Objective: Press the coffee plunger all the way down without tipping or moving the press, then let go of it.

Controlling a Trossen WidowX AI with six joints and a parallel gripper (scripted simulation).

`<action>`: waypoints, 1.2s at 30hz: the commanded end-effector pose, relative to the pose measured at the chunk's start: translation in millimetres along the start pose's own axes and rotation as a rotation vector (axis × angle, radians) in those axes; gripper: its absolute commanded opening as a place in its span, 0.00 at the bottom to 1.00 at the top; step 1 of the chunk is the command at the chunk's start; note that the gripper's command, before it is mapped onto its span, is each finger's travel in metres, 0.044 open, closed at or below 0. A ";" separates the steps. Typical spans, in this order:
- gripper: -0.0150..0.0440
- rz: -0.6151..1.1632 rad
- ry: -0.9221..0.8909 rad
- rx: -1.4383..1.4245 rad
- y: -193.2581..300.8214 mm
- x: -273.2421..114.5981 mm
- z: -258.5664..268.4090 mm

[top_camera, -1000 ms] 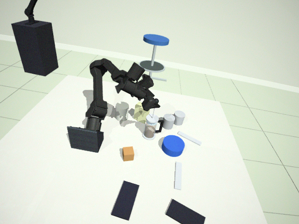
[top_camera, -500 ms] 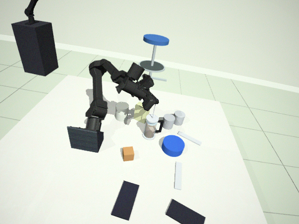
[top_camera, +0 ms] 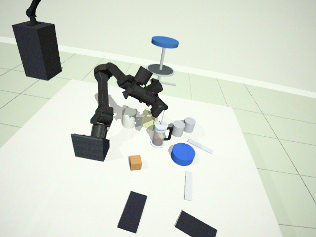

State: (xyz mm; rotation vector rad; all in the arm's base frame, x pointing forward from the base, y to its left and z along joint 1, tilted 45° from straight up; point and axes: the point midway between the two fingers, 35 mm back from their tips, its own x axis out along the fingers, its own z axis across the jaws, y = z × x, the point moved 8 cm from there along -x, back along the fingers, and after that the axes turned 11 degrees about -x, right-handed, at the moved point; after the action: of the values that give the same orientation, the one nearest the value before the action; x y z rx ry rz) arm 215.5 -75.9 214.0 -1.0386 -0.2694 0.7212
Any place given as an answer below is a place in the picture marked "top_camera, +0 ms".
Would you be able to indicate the glass french press with black handle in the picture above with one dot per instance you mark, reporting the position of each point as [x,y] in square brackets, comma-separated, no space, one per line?
[159,133]

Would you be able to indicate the blue short cylinder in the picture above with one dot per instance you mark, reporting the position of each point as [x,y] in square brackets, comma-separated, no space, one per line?
[182,154]

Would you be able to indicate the white flat bar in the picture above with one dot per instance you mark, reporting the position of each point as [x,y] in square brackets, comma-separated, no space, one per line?
[188,186]
[200,146]

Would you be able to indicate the orange cube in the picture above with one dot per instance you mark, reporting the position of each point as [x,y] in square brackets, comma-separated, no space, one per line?
[135,162]

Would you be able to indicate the pale yellow cube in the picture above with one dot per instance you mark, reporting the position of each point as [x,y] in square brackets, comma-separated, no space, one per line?
[148,121]

